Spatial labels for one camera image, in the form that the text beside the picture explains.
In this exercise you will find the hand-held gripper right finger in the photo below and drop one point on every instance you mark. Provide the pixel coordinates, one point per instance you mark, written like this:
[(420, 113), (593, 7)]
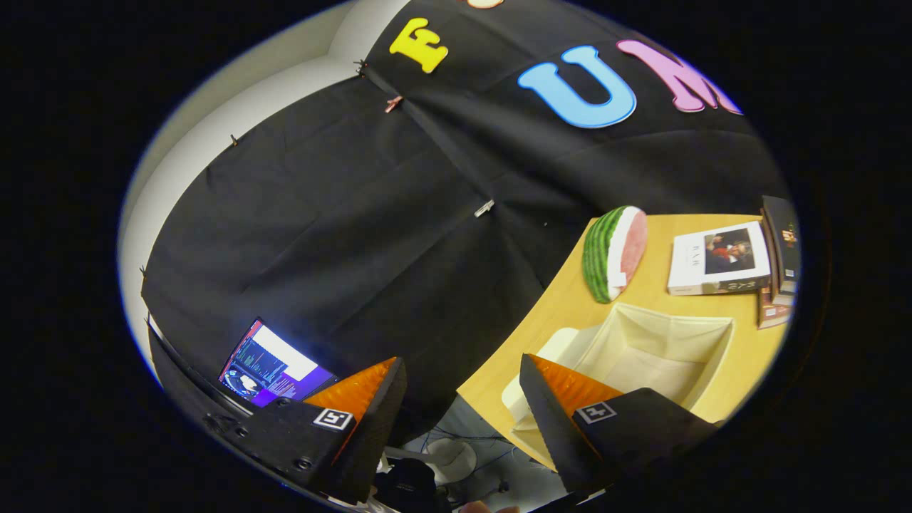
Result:
[(552, 427)]

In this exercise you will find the dark bundle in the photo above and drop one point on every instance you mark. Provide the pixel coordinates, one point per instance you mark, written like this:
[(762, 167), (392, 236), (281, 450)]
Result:
[(407, 484)]

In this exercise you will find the watermelon slice plush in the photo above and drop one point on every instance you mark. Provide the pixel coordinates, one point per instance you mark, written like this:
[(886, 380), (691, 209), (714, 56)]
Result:
[(605, 256)]

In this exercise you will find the black cover book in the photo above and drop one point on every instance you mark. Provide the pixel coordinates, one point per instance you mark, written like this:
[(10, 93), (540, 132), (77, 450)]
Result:
[(784, 242)]

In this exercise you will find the white clothes peg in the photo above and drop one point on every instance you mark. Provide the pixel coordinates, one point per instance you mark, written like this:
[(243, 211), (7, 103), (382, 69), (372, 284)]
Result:
[(484, 208)]

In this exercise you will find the white round object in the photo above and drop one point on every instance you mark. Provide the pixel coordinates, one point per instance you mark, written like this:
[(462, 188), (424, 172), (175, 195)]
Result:
[(452, 459)]

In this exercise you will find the beige fabric storage box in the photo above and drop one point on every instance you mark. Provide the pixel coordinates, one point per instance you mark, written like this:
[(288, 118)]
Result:
[(641, 356)]

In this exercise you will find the lit computer screen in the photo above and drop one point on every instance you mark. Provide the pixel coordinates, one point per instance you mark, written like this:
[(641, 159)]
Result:
[(271, 363)]

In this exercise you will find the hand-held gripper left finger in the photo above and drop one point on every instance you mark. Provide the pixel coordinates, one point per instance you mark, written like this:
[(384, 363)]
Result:
[(374, 434)]

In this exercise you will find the brown cover book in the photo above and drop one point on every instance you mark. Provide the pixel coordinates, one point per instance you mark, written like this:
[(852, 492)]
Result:
[(784, 299)]

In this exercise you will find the white portrait cover book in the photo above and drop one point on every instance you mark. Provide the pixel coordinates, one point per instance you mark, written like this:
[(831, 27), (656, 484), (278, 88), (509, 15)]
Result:
[(691, 263)]

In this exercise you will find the reddish cover book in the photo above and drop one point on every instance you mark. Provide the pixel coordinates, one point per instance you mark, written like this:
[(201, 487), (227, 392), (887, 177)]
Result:
[(771, 315)]

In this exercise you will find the pink clothes peg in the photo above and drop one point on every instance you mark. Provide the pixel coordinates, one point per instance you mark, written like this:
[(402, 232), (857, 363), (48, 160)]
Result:
[(393, 104)]

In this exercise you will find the black backdrop cloth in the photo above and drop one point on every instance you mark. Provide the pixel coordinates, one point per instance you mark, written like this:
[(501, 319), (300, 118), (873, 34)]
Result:
[(320, 214)]

